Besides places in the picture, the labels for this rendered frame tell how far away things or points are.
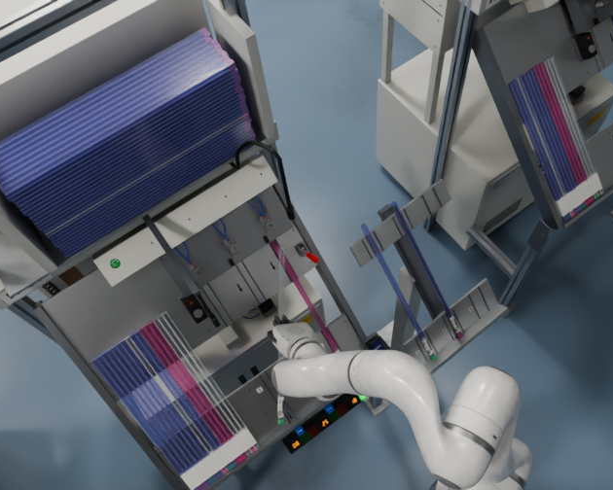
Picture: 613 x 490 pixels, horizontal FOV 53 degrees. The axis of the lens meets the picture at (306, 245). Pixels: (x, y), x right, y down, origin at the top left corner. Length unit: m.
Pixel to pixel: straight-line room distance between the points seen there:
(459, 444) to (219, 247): 0.81
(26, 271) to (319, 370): 0.69
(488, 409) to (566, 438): 1.61
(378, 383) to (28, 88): 0.89
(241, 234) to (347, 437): 1.25
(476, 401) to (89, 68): 1.00
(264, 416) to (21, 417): 1.41
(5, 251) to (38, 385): 1.52
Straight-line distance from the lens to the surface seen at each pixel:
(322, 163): 3.13
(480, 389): 1.13
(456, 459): 1.10
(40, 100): 1.39
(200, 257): 1.59
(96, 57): 1.38
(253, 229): 1.61
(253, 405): 1.83
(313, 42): 3.68
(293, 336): 1.55
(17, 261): 1.52
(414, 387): 1.10
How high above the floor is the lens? 2.57
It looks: 62 degrees down
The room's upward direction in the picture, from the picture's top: 11 degrees counter-clockwise
